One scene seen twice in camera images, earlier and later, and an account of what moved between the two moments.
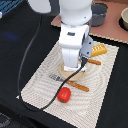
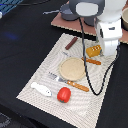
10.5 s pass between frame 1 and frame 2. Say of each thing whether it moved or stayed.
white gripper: moved
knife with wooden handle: stayed
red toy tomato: stayed
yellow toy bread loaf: stayed
